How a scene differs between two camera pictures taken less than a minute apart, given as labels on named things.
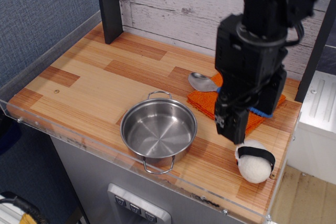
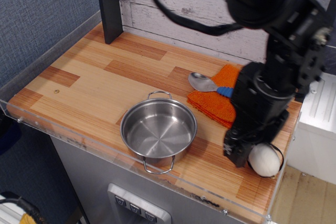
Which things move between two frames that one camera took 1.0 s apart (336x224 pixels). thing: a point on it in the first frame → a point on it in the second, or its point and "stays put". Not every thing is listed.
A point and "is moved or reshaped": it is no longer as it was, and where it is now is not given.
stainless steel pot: x=158 y=128 stays put
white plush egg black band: x=255 y=161 is moved or reshaped
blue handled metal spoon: x=200 y=82 stays put
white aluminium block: x=313 y=149 stays put
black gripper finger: x=231 y=123 → x=236 y=150
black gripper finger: x=268 y=101 → x=282 y=118
